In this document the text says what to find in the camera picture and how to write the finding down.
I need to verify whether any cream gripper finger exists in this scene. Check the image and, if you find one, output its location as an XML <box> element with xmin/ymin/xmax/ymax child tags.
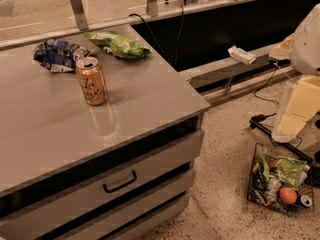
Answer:
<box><xmin>269</xmin><ymin>34</ymin><xmax>294</xmax><ymax>60</ymax></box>
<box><xmin>271</xmin><ymin>75</ymin><xmax>320</xmax><ymax>143</ymax></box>

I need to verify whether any orange La Croix can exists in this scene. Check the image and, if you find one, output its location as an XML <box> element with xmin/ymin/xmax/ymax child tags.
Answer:
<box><xmin>76</xmin><ymin>57</ymin><xmax>107</xmax><ymax>106</ymax></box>

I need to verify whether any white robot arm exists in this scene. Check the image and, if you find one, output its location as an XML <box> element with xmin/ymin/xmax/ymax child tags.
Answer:
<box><xmin>269</xmin><ymin>4</ymin><xmax>320</xmax><ymax>143</ymax></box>

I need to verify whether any blue can in basket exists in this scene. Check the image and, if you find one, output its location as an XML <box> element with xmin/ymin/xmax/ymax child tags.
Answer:
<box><xmin>297</xmin><ymin>195</ymin><xmax>313</xmax><ymax>208</ymax></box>

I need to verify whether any white packet on ledge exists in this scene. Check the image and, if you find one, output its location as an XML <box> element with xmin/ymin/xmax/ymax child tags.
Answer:
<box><xmin>228</xmin><ymin>46</ymin><xmax>256</xmax><ymax>65</ymax></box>

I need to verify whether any green snack bag in basket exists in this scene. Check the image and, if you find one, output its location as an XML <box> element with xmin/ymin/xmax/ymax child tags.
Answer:
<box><xmin>276</xmin><ymin>157</ymin><xmax>307</xmax><ymax>190</ymax></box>

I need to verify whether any orange fruit in basket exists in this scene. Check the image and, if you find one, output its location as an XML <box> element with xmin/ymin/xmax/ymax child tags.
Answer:
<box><xmin>279</xmin><ymin>187</ymin><xmax>298</xmax><ymax>204</ymax></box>

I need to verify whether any green chip bag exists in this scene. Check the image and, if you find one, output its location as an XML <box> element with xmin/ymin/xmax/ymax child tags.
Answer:
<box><xmin>84</xmin><ymin>31</ymin><xmax>152</xmax><ymax>59</ymax></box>

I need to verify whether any blue crumpled chip bag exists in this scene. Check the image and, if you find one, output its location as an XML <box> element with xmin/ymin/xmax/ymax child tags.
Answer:
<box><xmin>33</xmin><ymin>39</ymin><xmax>90</xmax><ymax>73</ymax></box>

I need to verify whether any grey drawer cabinet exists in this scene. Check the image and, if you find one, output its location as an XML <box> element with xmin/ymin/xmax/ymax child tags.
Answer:
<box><xmin>0</xmin><ymin>23</ymin><xmax>212</xmax><ymax>240</ymax></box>

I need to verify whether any black floor cable with plug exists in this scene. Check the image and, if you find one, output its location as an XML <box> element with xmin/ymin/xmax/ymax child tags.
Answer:
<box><xmin>249</xmin><ymin>59</ymin><xmax>314</xmax><ymax>162</ymax></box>

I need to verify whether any black wire basket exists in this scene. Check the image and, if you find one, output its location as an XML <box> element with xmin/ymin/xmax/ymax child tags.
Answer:
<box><xmin>247</xmin><ymin>143</ymin><xmax>314</xmax><ymax>216</ymax></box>

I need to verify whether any black cable on wall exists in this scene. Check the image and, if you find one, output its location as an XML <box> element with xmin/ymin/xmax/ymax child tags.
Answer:
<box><xmin>128</xmin><ymin>5</ymin><xmax>186</xmax><ymax>65</ymax></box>

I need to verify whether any metal railing post middle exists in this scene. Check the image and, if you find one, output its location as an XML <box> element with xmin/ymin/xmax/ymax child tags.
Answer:
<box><xmin>146</xmin><ymin>0</ymin><xmax>158</xmax><ymax>17</ymax></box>

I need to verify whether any metal railing post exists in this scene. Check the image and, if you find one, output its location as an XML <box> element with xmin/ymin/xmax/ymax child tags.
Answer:
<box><xmin>146</xmin><ymin>0</ymin><xmax>158</xmax><ymax>17</ymax></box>
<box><xmin>70</xmin><ymin>0</ymin><xmax>88</xmax><ymax>31</ymax></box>

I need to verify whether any metal railing post left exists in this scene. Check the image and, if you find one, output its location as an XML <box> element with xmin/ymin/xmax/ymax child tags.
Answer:
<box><xmin>70</xmin><ymin>0</ymin><xmax>88</xmax><ymax>31</ymax></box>

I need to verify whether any black drawer handle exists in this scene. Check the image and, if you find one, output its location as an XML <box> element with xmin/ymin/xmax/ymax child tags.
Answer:
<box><xmin>102</xmin><ymin>170</ymin><xmax>137</xmax><ymax>193</ymax></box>

